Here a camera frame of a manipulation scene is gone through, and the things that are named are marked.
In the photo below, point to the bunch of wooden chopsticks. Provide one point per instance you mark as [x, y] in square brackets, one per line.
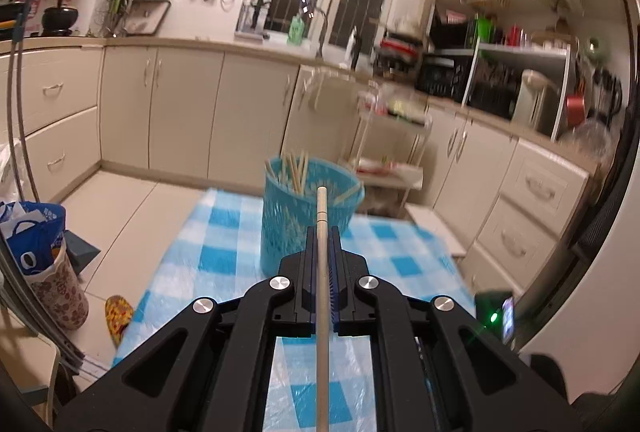
[299, 171]

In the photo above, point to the blue shopping bag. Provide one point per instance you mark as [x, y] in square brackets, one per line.
[35, 237]

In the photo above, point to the black wok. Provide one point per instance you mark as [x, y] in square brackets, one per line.
[12, 11]

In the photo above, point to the cream electric water boiler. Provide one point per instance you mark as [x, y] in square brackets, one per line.
[532, 99]

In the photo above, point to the white step stool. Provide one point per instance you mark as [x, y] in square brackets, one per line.
[435, 227]

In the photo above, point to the black toaster oven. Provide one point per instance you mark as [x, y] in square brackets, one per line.
[442, 76]

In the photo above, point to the yellow red slipper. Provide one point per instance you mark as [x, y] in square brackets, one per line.
[119, 317]

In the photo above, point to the red white plastic bag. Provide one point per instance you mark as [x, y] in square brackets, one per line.
[372, 166]

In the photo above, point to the chrome faucet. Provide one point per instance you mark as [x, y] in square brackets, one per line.
[324, 26]

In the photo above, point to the blue perforated plastic basket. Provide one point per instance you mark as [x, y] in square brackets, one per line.
[285, 237]

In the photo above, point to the stack of pans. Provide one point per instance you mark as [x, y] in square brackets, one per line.
[400, 54]

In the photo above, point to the clear hanging plastic bag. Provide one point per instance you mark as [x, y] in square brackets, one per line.
[320, 84]

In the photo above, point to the black microwave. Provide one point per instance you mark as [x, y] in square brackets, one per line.
[450, 31]

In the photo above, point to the blue white checkered tablecloth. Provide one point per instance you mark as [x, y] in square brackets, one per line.
[225, 252]

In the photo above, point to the dark blue dustpan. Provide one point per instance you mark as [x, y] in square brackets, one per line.
[80, 249]

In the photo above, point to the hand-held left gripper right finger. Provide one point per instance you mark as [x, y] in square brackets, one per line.
[336, 282]

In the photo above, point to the light wooden chopstick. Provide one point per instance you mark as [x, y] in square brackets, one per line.
[323, 312]

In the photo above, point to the cream lower kitchen cabinets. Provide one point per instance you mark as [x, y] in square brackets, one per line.
[250, 111]

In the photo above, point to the black cooking pot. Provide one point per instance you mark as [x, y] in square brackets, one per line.
[60, 19]

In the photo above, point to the green soap bottle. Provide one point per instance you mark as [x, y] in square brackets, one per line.
[296, 31]

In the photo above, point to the floral print bag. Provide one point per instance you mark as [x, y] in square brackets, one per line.
[60, 297]

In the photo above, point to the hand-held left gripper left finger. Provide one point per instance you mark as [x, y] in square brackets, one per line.
[312, 282]

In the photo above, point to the white countertop shelf rack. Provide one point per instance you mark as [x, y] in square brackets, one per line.
[525, 51]

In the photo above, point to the dark dispenser bottle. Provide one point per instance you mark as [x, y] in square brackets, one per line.
[354, 49]

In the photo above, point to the red bottle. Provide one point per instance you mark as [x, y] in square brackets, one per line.
[514, 34]

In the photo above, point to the plastic bag of food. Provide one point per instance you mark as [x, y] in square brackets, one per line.
[400, 104]

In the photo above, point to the white rolling cart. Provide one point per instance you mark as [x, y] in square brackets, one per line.
[395, 124]

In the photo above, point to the green plastic container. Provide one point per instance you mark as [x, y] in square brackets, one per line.
[483, 29]

